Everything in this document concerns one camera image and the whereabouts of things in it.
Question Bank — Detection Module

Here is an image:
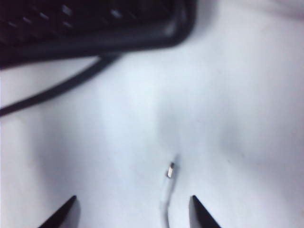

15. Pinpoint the black Logitech keyboard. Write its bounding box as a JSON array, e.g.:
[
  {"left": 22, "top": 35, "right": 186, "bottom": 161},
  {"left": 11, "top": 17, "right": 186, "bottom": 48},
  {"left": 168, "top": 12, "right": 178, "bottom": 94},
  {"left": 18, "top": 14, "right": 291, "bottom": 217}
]
[{"left": 0, "top": 0, "right": 198, "bottom": 72}]

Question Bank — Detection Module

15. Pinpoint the white Type-C charging cable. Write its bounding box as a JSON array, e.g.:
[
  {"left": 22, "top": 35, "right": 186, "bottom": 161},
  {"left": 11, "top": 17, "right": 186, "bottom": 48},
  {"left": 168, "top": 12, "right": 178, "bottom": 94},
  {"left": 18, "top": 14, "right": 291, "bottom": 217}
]
[{"left": 159, "top": 161, "right": 178, "bottom": 228}]

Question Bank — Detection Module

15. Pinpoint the black keyboard cable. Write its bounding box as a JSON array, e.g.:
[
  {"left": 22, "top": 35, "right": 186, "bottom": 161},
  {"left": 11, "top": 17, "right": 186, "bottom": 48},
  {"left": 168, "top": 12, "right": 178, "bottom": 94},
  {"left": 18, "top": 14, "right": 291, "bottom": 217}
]
[{"left": 0, "top": 53, "right": 119, "bottom": 117}]

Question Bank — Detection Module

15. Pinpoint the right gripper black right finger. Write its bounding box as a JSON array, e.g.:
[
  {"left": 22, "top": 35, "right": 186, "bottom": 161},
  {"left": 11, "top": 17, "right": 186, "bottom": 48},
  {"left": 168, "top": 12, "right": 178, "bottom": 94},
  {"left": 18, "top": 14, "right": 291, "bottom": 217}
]
[{"left": 189, "top": 195, "right": 223, "bottom": 228}]

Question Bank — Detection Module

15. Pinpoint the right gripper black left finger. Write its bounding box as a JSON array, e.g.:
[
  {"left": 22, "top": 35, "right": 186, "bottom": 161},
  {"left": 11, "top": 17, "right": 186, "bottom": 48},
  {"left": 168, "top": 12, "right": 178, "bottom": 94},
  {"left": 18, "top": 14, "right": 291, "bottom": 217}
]
[{"left": 39, "top": 195, "right": 81, "bottom": 228}]

